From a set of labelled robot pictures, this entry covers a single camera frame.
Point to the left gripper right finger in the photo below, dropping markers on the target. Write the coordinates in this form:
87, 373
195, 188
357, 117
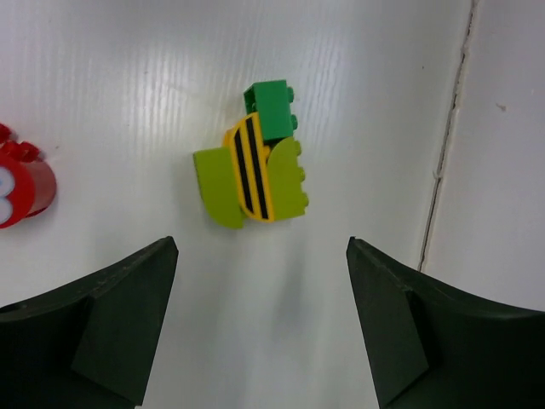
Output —
431, 345

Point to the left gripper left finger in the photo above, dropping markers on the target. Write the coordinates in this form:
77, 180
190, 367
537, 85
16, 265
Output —
90, 343

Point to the red flower lego brick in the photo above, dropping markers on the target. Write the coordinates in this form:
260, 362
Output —
28, 183

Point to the yellow striped lego brick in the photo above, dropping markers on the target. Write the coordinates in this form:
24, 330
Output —
250, 178

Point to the green lego brick bottom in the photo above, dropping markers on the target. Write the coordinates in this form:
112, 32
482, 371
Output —
271, 100

